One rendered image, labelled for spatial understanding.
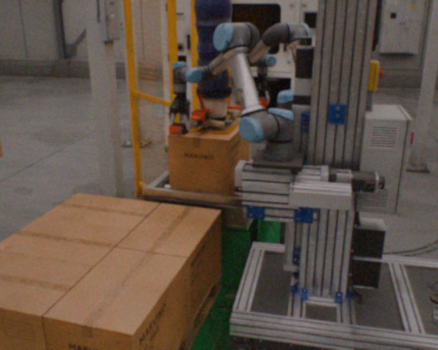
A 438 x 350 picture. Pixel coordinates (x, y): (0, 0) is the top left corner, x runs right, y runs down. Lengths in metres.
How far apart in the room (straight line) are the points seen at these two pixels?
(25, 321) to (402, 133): 1.81
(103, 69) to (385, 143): 2.30
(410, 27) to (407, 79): 1.14
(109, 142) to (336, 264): 2.15
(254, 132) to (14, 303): 1.23
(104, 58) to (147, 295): 2.18
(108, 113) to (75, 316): 2.15
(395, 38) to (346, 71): 9.04
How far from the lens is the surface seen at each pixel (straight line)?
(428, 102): 5.49
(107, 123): 3.85
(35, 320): 2.09
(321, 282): 2.61
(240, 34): 2.10
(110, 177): 3.99
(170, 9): 3.55
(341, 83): 2.24
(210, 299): 2.94
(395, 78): 11.48
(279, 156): 2.12
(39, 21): 13.47
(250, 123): 1.98
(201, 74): 2.40
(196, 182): 2.97
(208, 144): 2.86
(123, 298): 2.07
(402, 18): 11.27
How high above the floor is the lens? 1.70
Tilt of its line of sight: 20 degrees down
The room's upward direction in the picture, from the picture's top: straight up
